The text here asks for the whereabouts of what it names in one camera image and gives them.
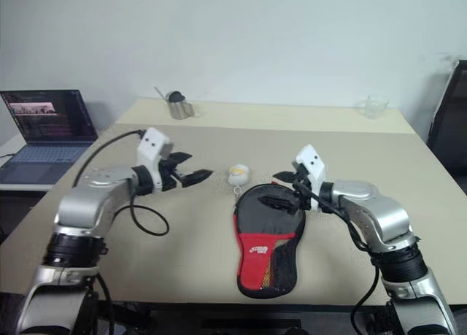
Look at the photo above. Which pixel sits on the black cup lid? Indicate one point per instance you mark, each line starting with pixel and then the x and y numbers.
pixel 176 95

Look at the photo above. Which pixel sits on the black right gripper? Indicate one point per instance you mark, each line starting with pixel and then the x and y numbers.
pixel 304 196

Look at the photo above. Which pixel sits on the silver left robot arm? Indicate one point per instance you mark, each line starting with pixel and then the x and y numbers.
pixel 87 203

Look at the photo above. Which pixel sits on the black table frame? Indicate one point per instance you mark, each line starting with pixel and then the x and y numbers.
pixel 219 318

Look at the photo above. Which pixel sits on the open grey laptop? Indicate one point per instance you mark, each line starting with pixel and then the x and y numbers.
pixel 47 123

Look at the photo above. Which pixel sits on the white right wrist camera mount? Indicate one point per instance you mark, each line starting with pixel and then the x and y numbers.
pixel 313 165

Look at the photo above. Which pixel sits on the black office chair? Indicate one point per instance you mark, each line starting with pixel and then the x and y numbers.
pixel 452 130

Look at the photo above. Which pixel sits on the clear glass cup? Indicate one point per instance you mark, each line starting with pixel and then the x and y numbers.
pixel 374 107

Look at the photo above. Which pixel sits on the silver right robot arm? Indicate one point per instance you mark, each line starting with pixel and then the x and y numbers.
pixel 386 218

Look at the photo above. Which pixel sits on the black table tennis paddle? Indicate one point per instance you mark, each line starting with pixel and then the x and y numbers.
pixel 255 212

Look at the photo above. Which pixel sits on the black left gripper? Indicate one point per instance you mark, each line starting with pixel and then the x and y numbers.
pixel 168 176

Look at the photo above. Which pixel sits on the metal straw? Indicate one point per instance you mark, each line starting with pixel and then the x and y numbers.
pixel 160 92

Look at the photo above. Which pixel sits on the stainless steel cup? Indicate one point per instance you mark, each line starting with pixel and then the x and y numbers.
pixel 179 109

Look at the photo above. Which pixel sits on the black red paddle case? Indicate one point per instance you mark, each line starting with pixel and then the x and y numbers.
pixel 255 262

